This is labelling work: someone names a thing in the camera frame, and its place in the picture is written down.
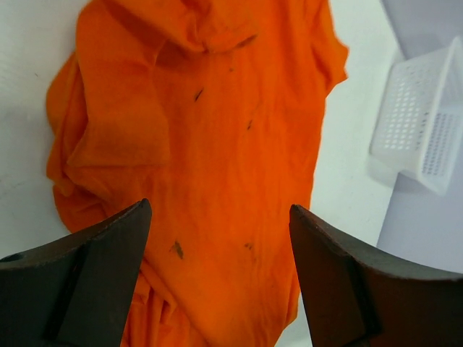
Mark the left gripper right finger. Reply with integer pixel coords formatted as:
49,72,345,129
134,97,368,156
289,205,462,346

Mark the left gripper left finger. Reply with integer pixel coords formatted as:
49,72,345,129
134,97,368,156
1,199,151,346

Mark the orange t shirt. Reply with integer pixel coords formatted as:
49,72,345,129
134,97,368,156
46,1,348,346

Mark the white perforated plastic basket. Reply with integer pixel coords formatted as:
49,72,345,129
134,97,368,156
370,36,462,195

